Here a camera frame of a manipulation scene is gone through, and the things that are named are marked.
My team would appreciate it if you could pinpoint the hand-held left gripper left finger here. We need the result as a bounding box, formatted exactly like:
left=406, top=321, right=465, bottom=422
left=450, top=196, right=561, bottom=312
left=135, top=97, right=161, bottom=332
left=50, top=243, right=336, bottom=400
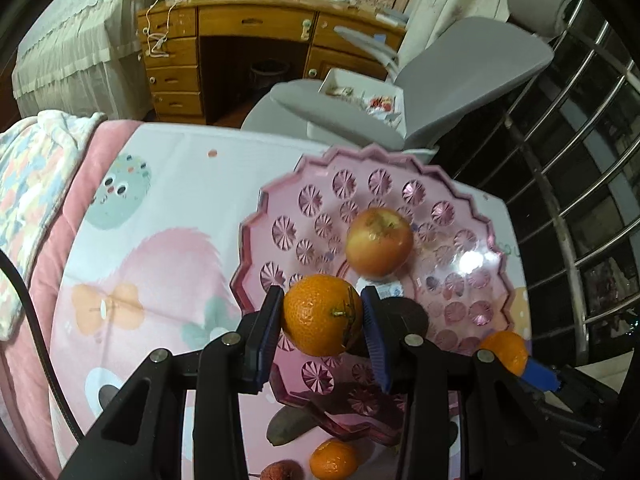
left=59, top=285, right=285, bottom=480

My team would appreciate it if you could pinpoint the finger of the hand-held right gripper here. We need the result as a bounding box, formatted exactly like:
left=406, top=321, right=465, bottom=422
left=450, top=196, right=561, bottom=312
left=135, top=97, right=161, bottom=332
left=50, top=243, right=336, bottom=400
left=522, top=356, right=564, bottom=394

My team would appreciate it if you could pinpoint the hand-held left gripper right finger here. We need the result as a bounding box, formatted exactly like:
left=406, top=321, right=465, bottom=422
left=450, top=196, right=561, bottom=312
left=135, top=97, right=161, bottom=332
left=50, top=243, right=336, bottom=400
left=360, top=285, right=572, bottom=480

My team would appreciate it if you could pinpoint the small orange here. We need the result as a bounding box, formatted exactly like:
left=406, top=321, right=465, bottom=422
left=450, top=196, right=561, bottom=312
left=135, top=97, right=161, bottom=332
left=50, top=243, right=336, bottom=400
left=309, top=438, right=360, bottom=480
left=479, top=330, right=530, bottom=377

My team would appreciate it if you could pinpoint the large orange with stem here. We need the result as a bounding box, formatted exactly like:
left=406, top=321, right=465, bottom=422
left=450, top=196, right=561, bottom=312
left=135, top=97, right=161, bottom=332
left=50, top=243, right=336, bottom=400
left=281, top=274, right=364, bottom=357

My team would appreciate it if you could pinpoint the pink scalloped plastic plate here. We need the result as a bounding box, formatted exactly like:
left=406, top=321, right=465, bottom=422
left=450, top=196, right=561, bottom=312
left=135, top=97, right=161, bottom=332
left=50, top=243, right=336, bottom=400
left=230, top=144, right=517, bottom=448

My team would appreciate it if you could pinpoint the dark round fruit with sticker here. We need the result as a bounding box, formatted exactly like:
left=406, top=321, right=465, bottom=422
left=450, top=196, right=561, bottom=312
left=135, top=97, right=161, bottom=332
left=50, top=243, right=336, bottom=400
left=379, top=297, right=431, bottom=343

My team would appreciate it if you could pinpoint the dark oval fruit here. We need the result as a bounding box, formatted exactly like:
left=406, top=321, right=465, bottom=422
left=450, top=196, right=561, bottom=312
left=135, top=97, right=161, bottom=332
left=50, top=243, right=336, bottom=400
left=266, top=404, right=322, bottom=447

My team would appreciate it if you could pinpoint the red yellow apple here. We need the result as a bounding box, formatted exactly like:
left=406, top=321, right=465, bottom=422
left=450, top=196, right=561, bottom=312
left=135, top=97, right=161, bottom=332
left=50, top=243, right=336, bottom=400
left=345, top=208, right=415, bottom=278

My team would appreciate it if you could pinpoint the red lychee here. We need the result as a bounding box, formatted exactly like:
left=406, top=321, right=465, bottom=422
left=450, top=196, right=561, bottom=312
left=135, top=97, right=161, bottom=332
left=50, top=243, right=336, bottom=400
left=260, top=459, right=305, bottom=480

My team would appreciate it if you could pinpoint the printed pastel tablecloth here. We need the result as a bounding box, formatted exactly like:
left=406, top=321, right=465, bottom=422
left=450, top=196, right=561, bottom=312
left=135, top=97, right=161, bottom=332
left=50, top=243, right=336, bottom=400
left=49, top=122, right=535, bottom=480

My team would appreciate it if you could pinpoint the steel window railing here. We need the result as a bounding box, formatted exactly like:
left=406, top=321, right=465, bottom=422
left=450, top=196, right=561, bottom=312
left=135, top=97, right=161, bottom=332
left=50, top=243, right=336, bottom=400
left=492, top=0, right=640, bottom=368

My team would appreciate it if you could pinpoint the pink quilted blanket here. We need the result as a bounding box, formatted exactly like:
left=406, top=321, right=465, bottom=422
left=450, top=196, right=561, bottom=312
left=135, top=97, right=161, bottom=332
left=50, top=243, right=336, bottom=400
left=0, top=120, right=142, bottom=480

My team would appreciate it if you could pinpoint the white box of small things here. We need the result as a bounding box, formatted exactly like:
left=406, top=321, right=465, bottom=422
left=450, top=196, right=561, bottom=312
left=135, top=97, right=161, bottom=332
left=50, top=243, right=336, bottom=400
left=318, top=67, right=407, bottom=132

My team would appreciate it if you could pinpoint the dark waste bin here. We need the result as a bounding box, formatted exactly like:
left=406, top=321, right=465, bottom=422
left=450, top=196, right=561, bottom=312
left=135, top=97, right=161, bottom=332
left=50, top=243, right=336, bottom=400
left=249, top=59, right=290, bottom=97

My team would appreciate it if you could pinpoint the pastel patterned fleece blanket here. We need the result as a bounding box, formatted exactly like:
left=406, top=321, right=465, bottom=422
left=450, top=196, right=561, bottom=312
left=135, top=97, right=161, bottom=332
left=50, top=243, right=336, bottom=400
left=0, top=110, right=107, bottom=342

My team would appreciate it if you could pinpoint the grey office chair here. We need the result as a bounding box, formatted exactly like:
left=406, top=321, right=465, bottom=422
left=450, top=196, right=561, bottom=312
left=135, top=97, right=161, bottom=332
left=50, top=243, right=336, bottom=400
left=241, top=0, right=575, bottom=153

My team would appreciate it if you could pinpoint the wooden desk with drawers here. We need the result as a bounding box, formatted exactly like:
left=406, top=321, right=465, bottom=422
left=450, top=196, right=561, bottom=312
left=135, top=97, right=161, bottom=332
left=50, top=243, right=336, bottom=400
left=137, top=0, right=407, bottom=127

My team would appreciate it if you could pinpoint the bed with white valance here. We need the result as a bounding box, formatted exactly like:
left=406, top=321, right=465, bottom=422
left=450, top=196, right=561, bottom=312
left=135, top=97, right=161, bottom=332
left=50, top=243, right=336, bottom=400
left=12, top=0, right=173, bottom=122

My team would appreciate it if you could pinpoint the black cable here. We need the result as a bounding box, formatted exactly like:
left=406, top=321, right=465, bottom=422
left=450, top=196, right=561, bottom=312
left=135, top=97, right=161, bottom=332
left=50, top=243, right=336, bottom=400
left=0, top=249, right=86, bottom=447

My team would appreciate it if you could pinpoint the white charging cable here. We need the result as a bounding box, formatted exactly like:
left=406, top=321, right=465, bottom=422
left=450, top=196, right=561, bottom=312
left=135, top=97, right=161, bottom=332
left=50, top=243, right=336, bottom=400
left=145, top=0, right=182, bottom=59

